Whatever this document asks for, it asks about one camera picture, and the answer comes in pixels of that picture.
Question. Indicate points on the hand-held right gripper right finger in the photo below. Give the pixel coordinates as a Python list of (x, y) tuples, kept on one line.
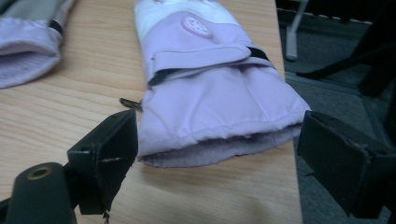
[(339, 161)]

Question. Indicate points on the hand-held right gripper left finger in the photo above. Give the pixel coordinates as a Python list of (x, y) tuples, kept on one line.
[(107, 155)]

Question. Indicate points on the lilac and white ski glove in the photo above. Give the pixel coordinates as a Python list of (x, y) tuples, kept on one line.
[(211, 93)]

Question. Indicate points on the black chair base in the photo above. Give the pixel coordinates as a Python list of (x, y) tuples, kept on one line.
[(364, 53)]

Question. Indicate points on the grey metal stand leg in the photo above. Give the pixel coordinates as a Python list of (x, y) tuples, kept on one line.
[(294, 34)]

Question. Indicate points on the lilac and grey ski glove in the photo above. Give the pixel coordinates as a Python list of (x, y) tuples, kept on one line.
[(28, 43)]

